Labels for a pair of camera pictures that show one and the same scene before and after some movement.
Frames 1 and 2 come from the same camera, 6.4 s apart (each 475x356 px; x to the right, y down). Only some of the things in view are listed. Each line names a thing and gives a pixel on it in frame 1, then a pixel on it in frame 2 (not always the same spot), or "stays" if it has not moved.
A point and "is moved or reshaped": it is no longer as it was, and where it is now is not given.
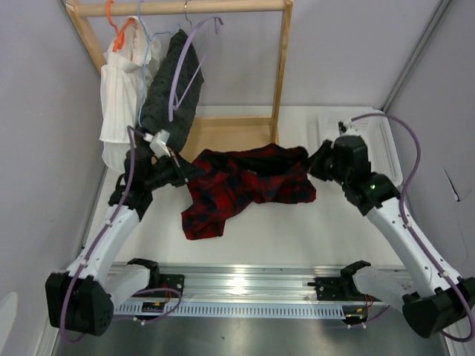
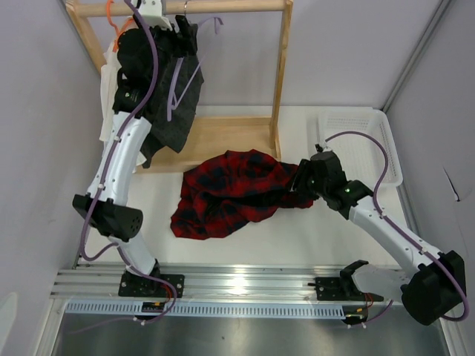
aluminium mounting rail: (251, 282) stays
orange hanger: (119, 39) stays
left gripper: (183, 170) -> (186, 44)
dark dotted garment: (156, 104) stays
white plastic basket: (374, 132) stays
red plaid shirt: (224, 182) is moved or reshaped
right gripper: (315, 162) -> (304, 170)
